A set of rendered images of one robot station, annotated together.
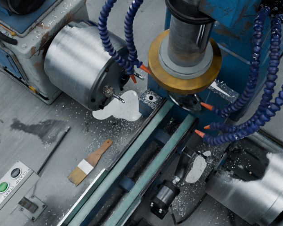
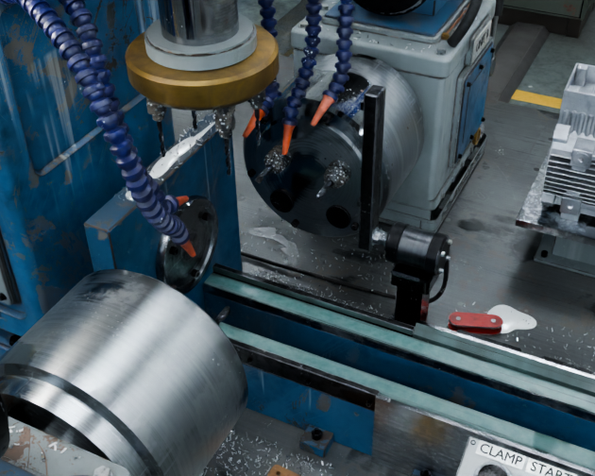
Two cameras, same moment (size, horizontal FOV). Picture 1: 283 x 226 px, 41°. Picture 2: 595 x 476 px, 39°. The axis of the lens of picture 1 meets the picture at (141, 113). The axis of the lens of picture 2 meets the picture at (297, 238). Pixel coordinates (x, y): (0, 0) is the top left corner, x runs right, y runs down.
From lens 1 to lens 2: 1.04 m
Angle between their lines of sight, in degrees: 59
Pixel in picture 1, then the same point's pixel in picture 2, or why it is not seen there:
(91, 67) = (167, 312)
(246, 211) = (414, 128)
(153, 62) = (224, 75)
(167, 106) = not seen: hidden behind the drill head
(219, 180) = not seen: hidden behind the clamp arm
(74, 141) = not seen: outside the picture
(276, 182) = (368, 66)
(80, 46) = (105, 337)
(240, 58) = (135, 100)
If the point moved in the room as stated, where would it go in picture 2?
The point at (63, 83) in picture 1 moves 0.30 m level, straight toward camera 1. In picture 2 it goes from (195, 423) to (418, 311)
